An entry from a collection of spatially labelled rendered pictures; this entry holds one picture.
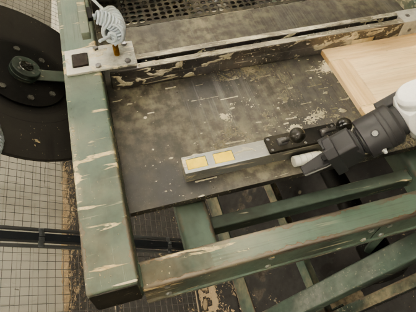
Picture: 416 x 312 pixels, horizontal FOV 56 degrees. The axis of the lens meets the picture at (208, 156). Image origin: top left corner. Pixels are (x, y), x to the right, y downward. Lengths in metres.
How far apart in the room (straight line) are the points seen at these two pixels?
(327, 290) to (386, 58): 0.89
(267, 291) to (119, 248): 2.14
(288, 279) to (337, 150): 2.00
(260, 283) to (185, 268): 2.09
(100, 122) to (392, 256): 1.10
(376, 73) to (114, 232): 0.91
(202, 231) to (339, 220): 0.32
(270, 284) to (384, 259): 1.40
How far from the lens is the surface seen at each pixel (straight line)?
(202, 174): 0.97
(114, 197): 0.86
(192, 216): 0.97
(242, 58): 1.23
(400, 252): 1.55
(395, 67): 1.38
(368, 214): 0.96
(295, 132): 0.90
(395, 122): 0.84
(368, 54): 1.39
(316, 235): 0.90
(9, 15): 1.93
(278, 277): 2.81
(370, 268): 1.59
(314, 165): 0.87
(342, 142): 0.83
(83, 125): 1.00
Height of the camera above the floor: 2.22
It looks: 40 degrees down
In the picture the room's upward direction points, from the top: 75 degrees counter-clockwise
